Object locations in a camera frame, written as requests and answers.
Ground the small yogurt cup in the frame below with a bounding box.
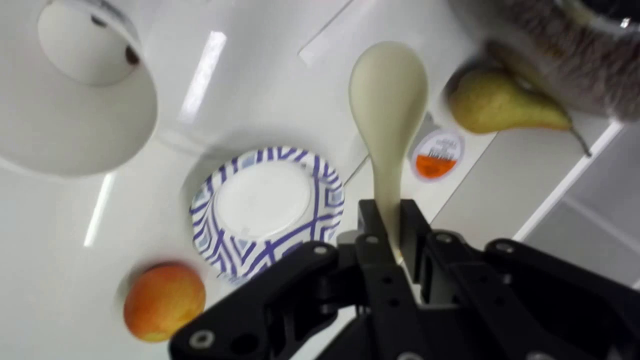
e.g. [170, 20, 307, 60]
[409, 112, 468, 182]

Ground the large orange red peach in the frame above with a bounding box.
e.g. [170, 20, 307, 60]
[122, 260, 208, 343]

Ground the swirl patterned paper cup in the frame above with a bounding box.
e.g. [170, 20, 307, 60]
[0, 0, 161, 180]

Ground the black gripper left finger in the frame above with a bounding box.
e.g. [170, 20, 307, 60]
[167, 197, 436, 360]

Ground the green pear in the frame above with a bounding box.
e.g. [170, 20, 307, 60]
[445, 64, 595, 160]

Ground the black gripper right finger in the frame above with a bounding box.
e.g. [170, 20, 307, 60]
[398, 197, 640, 360]

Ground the cream plastic spoon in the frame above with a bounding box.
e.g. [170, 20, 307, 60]
[346, 40, 433, 267]

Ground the blue patterned bowl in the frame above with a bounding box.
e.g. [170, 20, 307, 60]
[188, 144, 348, 282]

